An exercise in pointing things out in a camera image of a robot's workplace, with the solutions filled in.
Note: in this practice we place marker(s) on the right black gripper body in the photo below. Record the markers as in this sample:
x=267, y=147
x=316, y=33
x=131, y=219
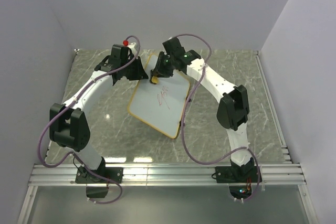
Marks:
x=169, y=67

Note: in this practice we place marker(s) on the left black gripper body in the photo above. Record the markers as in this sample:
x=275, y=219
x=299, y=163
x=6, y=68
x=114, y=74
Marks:
x=127, y=72

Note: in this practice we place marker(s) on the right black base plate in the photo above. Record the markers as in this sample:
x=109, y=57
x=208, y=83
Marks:
x=225, y=174

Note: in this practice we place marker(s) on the yellow-framed whiteboard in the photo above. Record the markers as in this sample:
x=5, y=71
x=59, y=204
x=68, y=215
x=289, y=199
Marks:
x=160, y=105

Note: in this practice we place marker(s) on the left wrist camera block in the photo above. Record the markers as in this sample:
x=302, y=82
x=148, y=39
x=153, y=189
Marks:
x=119, y=52

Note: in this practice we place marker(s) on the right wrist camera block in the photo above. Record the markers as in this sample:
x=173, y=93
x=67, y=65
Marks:
x=173, y=47

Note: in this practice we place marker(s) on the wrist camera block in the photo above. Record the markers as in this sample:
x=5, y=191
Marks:
x=173, y=47
x=119, y=52

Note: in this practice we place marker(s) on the aluminium mounting rail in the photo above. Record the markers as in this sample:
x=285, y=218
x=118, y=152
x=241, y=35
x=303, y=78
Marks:
x=188, y=174

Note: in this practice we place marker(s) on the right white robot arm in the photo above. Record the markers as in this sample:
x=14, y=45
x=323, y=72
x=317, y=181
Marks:
x=233, y=106

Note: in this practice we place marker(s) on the right controller board with leds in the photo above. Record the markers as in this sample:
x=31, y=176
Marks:
x=240, y=192

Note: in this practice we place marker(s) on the yellow eraser pad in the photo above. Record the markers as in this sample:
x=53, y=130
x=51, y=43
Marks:
x=154, y=80

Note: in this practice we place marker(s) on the left black controller box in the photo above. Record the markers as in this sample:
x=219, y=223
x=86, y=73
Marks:
x=97, y=192

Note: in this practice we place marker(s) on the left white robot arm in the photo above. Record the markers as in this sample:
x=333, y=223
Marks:
x=68, y=126

